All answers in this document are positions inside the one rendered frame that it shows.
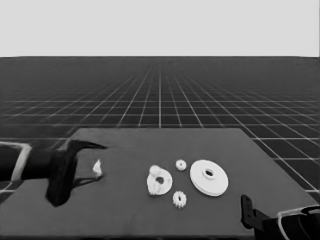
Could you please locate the small white T-shaped piece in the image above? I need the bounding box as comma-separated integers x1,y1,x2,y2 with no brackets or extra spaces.
92,159,103,178

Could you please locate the large thick white disc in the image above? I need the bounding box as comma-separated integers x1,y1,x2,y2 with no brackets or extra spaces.
189,159,230,198

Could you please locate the small white toothed gear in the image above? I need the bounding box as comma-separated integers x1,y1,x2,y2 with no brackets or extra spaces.
175,159,188,172
147,180,163,197
172,190,188,209
149,164,162,178

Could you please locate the round white carrier with pins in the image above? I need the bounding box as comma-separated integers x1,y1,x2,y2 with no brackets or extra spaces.
146,165,174,197

